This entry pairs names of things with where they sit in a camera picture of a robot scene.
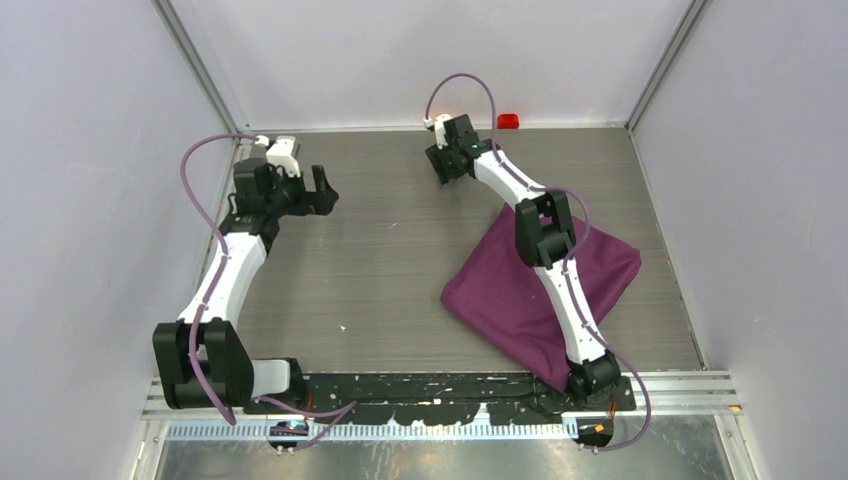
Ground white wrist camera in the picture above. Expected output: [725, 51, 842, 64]
[253, 135, 302, 178]
[423, 113, 453, 149]

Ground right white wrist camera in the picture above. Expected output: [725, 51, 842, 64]
[423, 113, 453, 149]

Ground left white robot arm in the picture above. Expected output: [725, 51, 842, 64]
[152, 158, 339, 414]

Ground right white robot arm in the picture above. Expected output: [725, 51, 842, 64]
[423, 114, 622, 411]

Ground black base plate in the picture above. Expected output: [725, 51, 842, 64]
[271, 372, 636, 426]

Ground red block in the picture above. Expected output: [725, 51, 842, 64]
[496, 113, 521, 130]

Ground purple cloth wrap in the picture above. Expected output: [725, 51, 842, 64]
[440, 205, 642, 392]

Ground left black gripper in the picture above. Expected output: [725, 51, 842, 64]
[266, 165, 337, 219]

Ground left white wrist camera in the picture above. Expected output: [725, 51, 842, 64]
[253, 135, 302, 178]

